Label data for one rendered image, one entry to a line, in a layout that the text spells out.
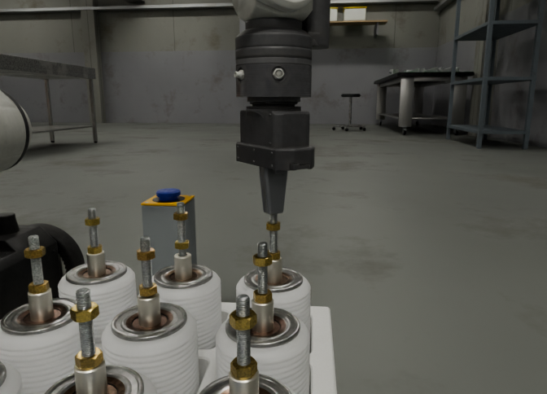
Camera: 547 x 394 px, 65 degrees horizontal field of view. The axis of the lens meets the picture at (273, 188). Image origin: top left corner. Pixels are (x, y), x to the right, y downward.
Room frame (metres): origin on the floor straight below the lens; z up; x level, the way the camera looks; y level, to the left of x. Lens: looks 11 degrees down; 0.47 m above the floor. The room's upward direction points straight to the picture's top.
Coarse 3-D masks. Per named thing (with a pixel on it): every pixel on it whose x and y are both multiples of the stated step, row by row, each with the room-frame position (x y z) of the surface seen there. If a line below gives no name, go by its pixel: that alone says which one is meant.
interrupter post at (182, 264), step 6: (186, 252) 0.53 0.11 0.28; (174, 258) 0.52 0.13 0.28; (180, 258) 0.52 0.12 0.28; (186, 258) 0.52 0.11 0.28; (174, 264) 0.52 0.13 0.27; (180, 264) 0.52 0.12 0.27; (186, 264) 0.52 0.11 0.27; (180, 270) 0.52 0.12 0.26; (186, 270) 0.52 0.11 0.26; (180, 276) 0.52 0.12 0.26; (186, 276) 0.52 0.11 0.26
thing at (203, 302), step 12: (216, 276) 0.53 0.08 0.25; (168, 288) 0.49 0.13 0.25; (192, 288) 0.49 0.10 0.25; (204, 288) 0.50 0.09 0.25; (216, 288) 0.51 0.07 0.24; (168, 300) 0.48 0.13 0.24; (180, 300) 0.48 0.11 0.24; (192, 300) 0.48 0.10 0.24; (204, 300) 0.49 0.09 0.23; (216, 300) 0.51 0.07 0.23; (192, 312) 0.48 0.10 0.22; (204, 312) 0.49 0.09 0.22; (216, 312) 0.51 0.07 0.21; (204, 324) 0.49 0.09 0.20; (216, 324) 0.51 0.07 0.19; (204, 336) 0.49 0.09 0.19; (204, 348) 0.49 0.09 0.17
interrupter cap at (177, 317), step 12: (132, 312) 0.42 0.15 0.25; (168, 312) 0.43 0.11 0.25; (180, 312) 0.43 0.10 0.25; (120, 324) 0.40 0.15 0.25; (132, 324) 0.40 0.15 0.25; (168, 324) 0.40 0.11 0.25; (180, 324) 0.40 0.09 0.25; (120, 336) 0.38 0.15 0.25; (132, 336) 0.37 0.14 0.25; (144, 336) 0.37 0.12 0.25; (156, 336) 0.38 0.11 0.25
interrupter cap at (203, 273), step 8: (192, 264) 0.56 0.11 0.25; (160, 272) 0.54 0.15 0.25; (168, 272) 0.54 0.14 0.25; (192, 272) 0.54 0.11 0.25; (200, 272) 0.54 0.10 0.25; (208, 272) 0.54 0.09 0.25; (160, 280) 0.51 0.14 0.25; (168, 280) 0.51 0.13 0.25; (176, 280) 0.52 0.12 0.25; (184, 280) 0.52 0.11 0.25; (192, 280) 0.51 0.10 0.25; (200, 280) 0.51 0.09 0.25; (208, 280) 0.51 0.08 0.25; (176, 288) 0.49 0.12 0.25; (184, 288) 0.49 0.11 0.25
